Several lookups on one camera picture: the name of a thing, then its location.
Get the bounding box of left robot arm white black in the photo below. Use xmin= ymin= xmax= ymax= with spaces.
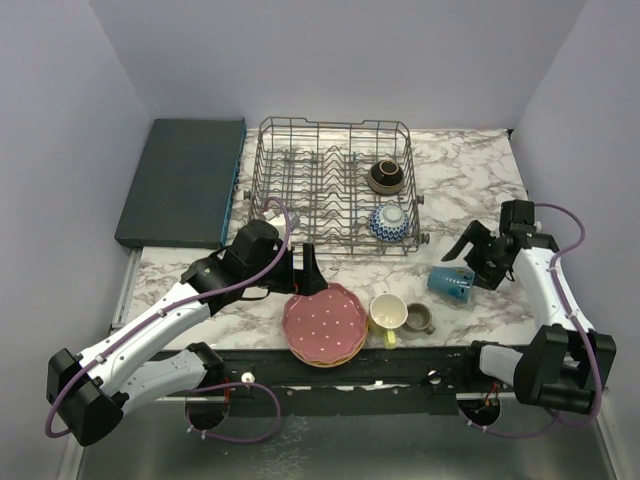
xmin=45 ymin=220 xmax=328 ymax=446

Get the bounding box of blue mug white inside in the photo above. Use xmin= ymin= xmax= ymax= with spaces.
xmin=426 ymin=266 xmax=475 ymax=303

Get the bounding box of dark grey flat box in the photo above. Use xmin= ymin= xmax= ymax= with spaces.
xmin=114 ymin=118 xmax=247 ymax=250

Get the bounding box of grey wire dish rack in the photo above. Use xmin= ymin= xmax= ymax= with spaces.
xmin=245 ymin=116 xmax=430 ymax=256

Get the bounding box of purple cable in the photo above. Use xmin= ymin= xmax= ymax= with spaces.
xmin=459 ymin=202 xmax=604 ymax=437
xmin=45 ymin=197 xmax=294 ymax=444

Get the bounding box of pink polka dot plate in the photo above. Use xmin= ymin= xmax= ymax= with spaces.
xmin=281 ymin=283 xmax=368 ymax=364

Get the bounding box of cream mug yellow handle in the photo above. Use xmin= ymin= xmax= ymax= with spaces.
xmin=368 ymin=293 xmax=408 ymax=349

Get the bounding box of dark patterned bowl cream inside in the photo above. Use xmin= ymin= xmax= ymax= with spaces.
xmin=366 ymin=160 xmax=404 ymax=196

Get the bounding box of small grey-brown cup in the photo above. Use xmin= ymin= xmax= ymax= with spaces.
xmin=404 ymin=302 xmax=436 ymax=335

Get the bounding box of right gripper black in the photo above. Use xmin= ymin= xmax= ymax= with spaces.
xmin=444 ymin=220 xmax=509 ymax=291

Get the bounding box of red and blue patterned bowl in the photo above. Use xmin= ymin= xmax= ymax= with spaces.
xmin=369 ymin=204 xmax=409 ymax=243

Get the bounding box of yellow plate under pink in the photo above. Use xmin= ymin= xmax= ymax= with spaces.
xmin=289 ymin=339 xmax=366 ymax=370

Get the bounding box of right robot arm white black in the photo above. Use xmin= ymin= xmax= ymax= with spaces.
xmin=443 ymin=200 xmax=617 ymax=416

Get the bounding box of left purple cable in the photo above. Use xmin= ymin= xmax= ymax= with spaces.
xmin=45 ymin=197 xmax=294 ymax=444

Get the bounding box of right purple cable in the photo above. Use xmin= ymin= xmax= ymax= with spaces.
xmin=459 ymin=202 xmax=604 ymax=437

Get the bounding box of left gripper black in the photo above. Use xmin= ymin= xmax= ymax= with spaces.
xmin=246 ymin=242 xmax=328 ymax=296

